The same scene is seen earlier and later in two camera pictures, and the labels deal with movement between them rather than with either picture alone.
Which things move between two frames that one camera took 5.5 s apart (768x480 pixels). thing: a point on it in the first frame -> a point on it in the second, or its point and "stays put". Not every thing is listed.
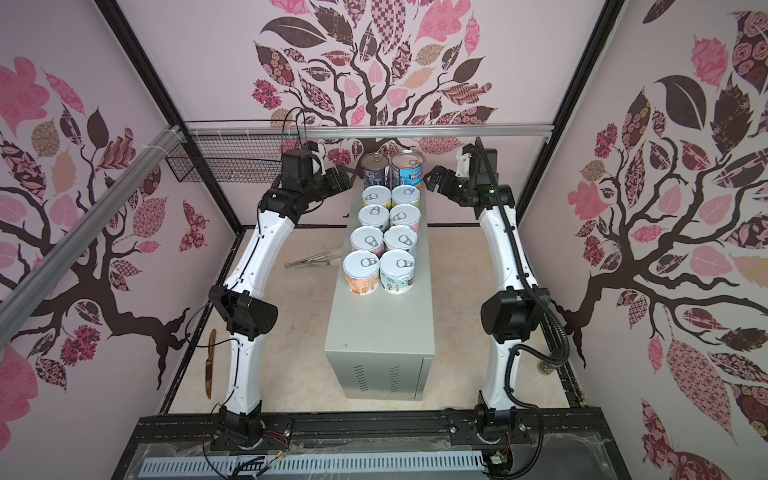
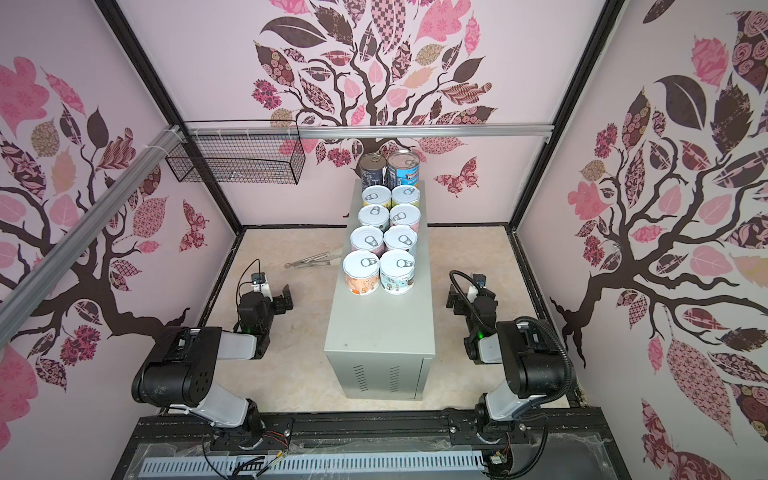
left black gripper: (336, 186) -> (280, 305)
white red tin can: (374, 215) stays put
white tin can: (397, 271) stays put
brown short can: (361, 269) stays put
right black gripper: (447, 179) -> (462, 302)
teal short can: (401, 238) stays put
